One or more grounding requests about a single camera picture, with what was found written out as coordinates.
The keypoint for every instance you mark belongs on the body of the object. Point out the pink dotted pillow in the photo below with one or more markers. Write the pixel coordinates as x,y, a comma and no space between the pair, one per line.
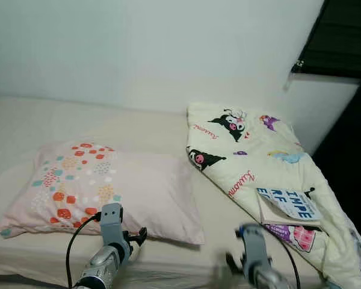
144,192

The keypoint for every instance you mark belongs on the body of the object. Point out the white paperback book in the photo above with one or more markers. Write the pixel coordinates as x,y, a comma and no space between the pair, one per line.
289,205

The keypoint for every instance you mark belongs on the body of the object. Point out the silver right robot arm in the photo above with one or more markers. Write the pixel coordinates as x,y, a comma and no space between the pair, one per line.
268,278

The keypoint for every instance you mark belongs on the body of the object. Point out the cream cartoon print blanket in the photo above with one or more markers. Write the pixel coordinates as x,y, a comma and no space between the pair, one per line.
253,156

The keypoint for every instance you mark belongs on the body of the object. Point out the cream bed mattress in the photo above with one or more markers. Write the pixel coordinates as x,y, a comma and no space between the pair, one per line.
78,120

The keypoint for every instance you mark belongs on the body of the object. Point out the dark window with blinds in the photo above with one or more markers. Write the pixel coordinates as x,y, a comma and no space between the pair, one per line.
343,36

